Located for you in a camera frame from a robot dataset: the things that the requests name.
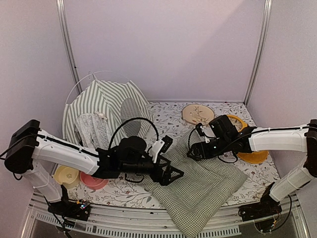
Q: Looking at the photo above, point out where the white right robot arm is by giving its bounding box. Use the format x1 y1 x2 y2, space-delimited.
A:
187 115 317 216

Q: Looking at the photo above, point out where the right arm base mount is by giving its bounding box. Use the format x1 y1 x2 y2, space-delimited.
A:
238 201 282 221

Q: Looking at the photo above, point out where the yellow double pet bowl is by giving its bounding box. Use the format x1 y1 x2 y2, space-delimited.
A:
225 114 270 165

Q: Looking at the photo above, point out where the green checked cushion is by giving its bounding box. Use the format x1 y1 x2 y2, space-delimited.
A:
141 130 248 238

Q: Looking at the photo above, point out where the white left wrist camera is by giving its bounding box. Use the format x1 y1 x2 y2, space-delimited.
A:
149 135 173 164

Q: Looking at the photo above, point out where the cream pet bowl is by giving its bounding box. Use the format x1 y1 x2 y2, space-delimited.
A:
53 165 80 189

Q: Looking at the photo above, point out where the floral table mat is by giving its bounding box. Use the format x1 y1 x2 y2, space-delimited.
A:
68 102 280 209

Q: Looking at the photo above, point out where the pink pet bowl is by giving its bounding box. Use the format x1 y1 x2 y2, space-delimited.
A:
80 172 108 190

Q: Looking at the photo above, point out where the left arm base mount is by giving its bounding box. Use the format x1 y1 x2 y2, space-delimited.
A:
48 190 91 221

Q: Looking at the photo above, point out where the aluminium frame post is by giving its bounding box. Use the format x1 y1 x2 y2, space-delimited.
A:
56 0 82 94
243 0 272 106

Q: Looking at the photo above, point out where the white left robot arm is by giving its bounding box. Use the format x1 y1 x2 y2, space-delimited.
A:
1 119 184 215

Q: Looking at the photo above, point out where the aluminium frame post left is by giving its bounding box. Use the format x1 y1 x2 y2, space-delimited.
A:
56 0 82 94

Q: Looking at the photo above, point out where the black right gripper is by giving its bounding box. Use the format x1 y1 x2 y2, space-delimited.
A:
186 136 230 162

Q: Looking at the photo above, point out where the aluminium frame post right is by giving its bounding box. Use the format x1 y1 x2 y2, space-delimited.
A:
243 0 272 106

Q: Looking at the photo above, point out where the round wooden floral plate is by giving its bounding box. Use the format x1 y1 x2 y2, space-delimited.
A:
182 104 215 125

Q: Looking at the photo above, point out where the front aluminium rail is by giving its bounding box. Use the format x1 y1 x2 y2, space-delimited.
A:
21 193 311 238

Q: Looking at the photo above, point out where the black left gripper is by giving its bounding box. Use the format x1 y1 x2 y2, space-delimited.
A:
120 154 184 185

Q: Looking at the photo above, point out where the green striped pet tent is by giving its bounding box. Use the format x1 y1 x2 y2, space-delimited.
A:
62 72 154 149

